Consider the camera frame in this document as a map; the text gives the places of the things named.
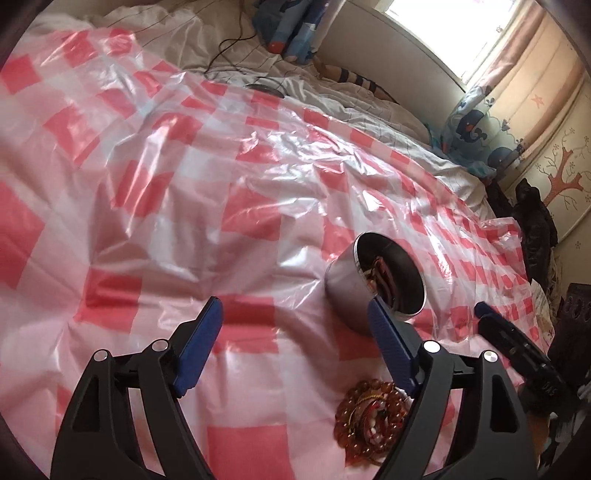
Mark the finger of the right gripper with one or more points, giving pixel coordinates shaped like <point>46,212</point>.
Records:
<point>523,354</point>

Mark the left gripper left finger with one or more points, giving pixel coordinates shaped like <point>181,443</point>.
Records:
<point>97,438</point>

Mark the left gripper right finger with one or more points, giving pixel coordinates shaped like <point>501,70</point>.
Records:
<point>465,422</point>

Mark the black jacket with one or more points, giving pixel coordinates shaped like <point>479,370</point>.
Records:
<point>539,233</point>

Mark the round silver metal tin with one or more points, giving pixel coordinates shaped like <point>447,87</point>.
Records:
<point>374,266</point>

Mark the red white checkered plastic sheet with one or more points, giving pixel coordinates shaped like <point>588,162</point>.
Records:
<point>131,192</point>

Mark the right whale print curtain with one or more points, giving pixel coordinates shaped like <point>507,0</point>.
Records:
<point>517,98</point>

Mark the whale print curtain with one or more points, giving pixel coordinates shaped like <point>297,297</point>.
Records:
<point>294,29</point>
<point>517,98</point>

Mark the window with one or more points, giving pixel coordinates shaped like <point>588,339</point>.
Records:
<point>461,33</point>

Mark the striped pillow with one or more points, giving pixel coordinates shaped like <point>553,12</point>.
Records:
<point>342,75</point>

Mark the left whale print curtain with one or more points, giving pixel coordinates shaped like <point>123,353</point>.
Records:
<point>294,29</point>

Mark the white striped duvet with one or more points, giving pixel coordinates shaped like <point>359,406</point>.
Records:
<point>186,34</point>

